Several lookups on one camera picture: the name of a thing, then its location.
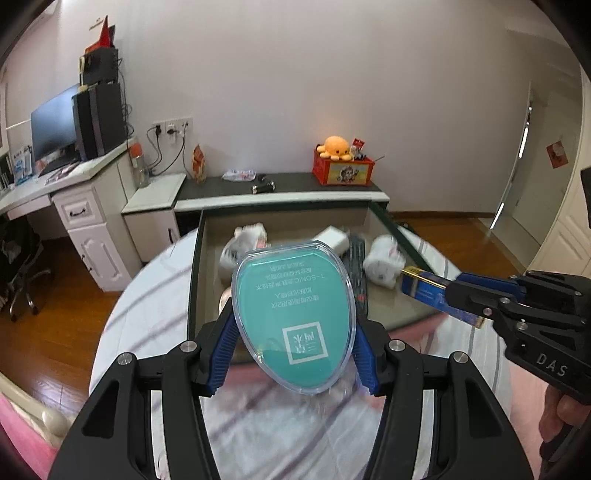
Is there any orange cap water bottle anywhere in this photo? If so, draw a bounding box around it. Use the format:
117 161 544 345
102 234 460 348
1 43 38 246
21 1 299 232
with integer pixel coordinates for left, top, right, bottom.
128 142 149 189

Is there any pink blanket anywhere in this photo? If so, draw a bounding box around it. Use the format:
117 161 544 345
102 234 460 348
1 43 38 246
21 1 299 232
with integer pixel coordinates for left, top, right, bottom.
1 394 67 479

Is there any white power adapter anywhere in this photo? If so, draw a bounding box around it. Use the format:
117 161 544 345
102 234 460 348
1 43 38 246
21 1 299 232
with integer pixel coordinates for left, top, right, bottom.
314 226 349 256

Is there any white desk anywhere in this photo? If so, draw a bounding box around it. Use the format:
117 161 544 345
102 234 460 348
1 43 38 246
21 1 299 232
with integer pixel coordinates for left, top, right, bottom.
1 143 142 292

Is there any white handheld fan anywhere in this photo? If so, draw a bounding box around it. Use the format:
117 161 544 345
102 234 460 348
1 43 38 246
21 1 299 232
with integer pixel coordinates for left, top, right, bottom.
218 223 267 283

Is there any white door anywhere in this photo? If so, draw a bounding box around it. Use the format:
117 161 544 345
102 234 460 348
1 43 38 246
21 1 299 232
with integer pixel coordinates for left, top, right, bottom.
495 89 582 243

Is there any striped white tablecloth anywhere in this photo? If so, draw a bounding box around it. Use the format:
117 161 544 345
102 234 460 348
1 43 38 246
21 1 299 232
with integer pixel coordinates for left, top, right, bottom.
90 233 513 479

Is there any teal oval case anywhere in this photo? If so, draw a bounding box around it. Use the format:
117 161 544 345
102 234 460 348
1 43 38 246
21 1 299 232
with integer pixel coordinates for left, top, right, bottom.
231 240 356 395

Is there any orange snack bag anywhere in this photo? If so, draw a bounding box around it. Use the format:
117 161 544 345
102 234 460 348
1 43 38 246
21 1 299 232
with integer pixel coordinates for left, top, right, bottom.
191 144 207 183

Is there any blue and gold box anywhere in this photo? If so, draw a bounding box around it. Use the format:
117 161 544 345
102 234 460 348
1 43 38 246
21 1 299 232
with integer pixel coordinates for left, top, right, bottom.
401 266 484 328

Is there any pink box with black rim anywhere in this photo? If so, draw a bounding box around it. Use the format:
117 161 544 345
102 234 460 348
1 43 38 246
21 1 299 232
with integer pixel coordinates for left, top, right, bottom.
186 201 452 365

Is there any black remote control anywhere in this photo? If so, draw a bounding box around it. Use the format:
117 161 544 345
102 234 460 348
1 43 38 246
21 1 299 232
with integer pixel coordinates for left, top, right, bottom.
342 234 369 318

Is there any black speaker with red bag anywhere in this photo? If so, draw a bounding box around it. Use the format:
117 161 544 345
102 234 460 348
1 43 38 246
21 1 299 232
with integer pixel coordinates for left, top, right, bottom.
79 16 119 89

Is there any black handheld device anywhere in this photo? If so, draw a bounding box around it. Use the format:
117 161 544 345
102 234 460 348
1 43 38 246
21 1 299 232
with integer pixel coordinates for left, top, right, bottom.
252 174 276 195

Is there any person's right hand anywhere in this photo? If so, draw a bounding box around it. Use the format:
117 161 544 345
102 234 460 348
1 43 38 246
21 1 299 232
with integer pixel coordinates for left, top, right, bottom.
539 385 590 464

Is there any orange octopus plush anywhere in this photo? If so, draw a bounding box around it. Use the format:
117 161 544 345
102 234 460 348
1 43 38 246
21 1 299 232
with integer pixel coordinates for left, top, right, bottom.
315 135 353 161

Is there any patterned cloth pouch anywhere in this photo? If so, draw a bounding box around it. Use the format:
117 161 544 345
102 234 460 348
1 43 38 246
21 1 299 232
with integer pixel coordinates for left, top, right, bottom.
221 169 256 182

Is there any black office chair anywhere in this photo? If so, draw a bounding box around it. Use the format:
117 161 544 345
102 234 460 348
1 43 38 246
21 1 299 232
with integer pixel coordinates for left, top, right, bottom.
1 215 52 322

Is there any white astronaut figurine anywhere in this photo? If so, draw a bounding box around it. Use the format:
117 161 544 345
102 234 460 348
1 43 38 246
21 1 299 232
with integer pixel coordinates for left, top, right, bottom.
363 235 406 290

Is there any pink lidded jar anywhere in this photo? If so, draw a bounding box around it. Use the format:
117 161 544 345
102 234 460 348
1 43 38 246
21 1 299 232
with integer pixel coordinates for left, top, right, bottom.
218 287 231 314

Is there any black computer tower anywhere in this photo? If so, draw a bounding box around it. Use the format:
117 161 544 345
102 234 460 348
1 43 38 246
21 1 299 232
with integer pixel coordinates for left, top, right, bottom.
72 83 126 161

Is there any black computer monitor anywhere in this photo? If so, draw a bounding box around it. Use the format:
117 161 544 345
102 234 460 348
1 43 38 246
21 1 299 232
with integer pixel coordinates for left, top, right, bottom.
31 85 80 176

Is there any wall power outlet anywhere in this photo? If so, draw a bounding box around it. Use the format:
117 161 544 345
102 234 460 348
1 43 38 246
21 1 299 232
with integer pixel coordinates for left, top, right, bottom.
152 116 193 135

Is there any black white tv stand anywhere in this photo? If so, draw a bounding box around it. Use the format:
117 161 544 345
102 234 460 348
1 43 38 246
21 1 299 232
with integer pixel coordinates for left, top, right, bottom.
122 173 390 263

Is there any red toy box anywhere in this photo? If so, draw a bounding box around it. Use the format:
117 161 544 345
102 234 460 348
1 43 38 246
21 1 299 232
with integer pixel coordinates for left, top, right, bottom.
312 152 376 186

